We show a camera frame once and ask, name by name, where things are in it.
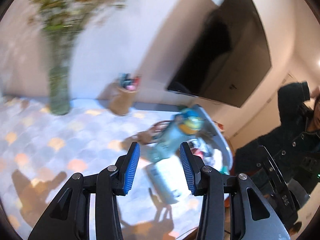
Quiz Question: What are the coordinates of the wet wipes pack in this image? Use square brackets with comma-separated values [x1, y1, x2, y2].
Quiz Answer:
[145, 156, 190, 205]

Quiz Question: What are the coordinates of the person in black coat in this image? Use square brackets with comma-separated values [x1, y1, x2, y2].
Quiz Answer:
[233, 82, 319, 195]

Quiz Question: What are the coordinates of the woven round basket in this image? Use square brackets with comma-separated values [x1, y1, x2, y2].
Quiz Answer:
[188, 120, 233, 175]

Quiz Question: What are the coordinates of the brown leather pouch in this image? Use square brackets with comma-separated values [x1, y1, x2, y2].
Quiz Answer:
[136, 120, 171, 145]

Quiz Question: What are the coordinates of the teal water bottle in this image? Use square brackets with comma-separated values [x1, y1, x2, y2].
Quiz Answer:
[146, 108, 204, 163]

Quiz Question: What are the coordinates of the bamboo pen holder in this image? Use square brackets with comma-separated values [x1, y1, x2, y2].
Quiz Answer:
[108, 73, 141, 116]

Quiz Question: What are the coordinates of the glass flower vase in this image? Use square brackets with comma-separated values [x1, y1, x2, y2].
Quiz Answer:
[29, 0, 125, 115]

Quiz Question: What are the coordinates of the wall television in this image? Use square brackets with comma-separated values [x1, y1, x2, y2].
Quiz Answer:
[167, 0, 271, 108]

